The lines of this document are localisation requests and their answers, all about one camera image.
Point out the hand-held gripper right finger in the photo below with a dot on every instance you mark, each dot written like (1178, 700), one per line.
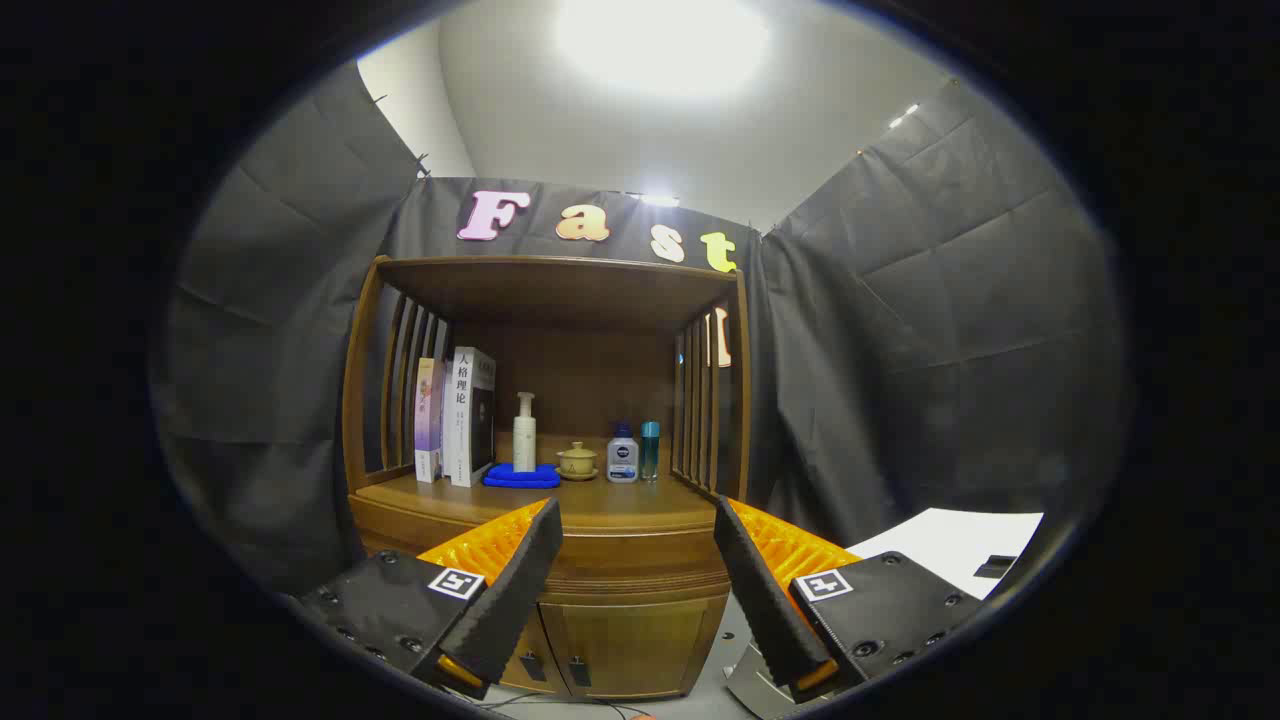
(765, 600)

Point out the white bottle with blue cap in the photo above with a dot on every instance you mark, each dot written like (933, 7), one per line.
(622, 462)

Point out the slim teal bottle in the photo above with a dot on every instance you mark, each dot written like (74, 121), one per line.
(650, 455)

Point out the purple book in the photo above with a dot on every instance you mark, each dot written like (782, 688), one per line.
(428, 420)

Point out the yellow lidded teacup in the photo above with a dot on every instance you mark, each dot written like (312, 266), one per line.
(577, 461)

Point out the white pump bottle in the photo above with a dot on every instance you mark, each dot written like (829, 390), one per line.
(524, 440)

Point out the brown wooden countertop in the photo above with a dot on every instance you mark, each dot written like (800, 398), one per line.
(600, 503)

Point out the wooden cabinet door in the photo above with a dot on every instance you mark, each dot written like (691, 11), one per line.
(640, 645)
(545, 640)

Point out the brown wooden cabinet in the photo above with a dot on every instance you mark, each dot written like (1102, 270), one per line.
(560, 290)

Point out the grey ribbed panel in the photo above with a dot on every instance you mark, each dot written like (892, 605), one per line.
(755, 692)

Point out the blue folded cloth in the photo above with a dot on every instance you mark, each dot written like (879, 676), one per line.
(520, 477)

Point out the brown wooden drawer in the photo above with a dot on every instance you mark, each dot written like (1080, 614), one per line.
(630, 560)

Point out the white book with dark cover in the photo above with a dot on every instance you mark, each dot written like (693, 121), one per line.
(460, 420)

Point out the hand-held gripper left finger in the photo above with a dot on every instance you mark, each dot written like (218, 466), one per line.
(505, 600)

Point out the black backdrop cloth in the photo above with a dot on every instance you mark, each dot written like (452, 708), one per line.
(900, 350)

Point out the white table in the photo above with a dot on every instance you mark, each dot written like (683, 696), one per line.
(940, 545)

